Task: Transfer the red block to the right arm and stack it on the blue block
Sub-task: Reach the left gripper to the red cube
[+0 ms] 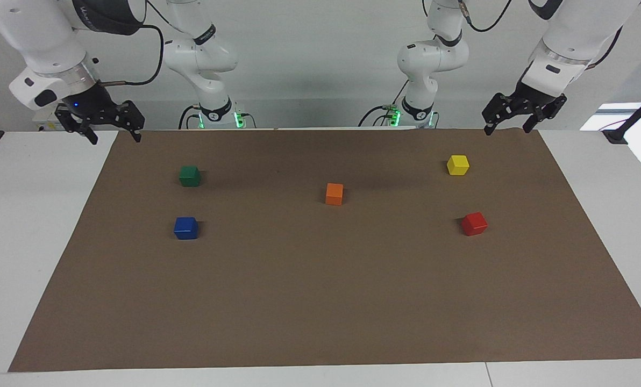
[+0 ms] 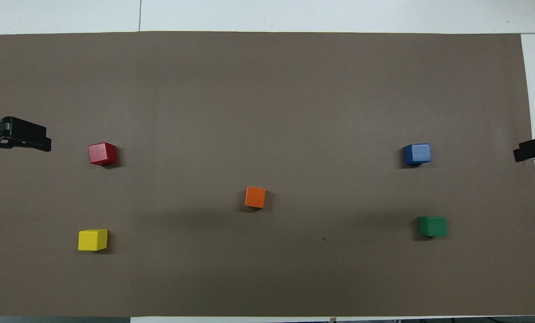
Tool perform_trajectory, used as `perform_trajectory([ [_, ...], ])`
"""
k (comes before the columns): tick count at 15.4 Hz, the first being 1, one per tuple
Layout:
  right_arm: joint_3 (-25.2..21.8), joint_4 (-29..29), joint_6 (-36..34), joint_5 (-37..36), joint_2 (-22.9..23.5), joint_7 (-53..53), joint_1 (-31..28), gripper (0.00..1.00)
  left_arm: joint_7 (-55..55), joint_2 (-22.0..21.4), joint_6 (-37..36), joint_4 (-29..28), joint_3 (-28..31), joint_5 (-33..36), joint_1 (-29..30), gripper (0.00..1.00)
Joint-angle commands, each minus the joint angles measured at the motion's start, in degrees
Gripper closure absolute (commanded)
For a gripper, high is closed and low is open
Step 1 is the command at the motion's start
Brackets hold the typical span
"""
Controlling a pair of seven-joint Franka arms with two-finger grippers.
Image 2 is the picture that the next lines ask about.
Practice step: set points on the red wooden block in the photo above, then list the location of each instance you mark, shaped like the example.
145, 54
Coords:
101, 153

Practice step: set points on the blue wooden block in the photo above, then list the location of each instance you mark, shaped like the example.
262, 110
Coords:
416, 154

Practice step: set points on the yellow wooden block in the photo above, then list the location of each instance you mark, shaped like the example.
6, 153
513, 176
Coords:
92, 240

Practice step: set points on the green wooden block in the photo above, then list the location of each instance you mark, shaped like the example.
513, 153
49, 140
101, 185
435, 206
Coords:
432, 226

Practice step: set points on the orange wooden block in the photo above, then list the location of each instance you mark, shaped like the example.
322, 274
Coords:
255, 197

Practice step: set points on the brown table mat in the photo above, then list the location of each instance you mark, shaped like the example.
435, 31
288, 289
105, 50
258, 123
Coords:
267, 112

